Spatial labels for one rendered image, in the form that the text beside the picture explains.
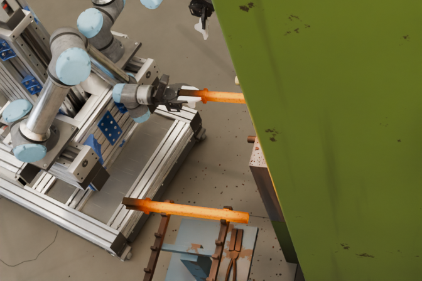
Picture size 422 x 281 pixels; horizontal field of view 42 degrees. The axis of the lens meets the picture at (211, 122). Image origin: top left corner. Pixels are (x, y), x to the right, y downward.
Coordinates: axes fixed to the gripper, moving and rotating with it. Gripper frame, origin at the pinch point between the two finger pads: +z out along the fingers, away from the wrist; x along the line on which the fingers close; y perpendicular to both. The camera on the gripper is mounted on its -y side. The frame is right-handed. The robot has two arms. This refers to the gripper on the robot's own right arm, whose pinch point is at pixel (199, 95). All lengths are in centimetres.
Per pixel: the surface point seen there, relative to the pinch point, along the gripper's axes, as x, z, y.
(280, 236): 22, 24, 69
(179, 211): 42.9, 3.2, 6.7
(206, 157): -31, -32, 101
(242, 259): 47, 20, 34
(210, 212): 42.2, 13.6, 6.6
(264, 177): 22.0, 25.9, 16.5
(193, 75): -87, -56, 100
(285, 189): 49, 45, -30
